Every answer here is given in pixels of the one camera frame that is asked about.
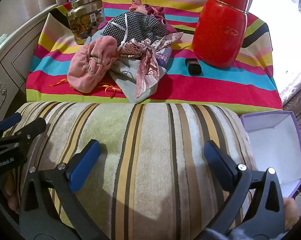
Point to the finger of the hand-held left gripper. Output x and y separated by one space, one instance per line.
28 130
11 121

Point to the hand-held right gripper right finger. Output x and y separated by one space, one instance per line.
218 160

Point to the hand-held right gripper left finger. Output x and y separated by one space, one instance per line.
86 162

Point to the white purple-edged storage box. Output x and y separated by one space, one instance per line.
278 150

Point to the light blue grey cloth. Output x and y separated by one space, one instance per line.
125 77

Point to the pink red paisley cloth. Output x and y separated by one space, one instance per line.
148 72

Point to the purple patterned sock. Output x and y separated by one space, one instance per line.
164 55

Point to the black white checked pouch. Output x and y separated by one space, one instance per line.
140 27

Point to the magenta sock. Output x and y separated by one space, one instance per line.
156 12

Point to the light pink sock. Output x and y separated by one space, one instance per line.
138 6

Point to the person's left hand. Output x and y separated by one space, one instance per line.
10 192

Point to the person's right hand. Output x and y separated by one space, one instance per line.
290 212

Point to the white carved cabinet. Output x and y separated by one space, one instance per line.
10 62

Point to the beige striped blanket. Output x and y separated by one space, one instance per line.
153 155

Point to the colourful striped tablecloth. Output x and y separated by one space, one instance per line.
215 85

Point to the orange ribbon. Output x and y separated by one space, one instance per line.
109 88

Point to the small black box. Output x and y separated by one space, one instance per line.
193 66

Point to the glass jar with gold lid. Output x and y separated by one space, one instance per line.
83 22

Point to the red thermos flask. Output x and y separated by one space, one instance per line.
220 30

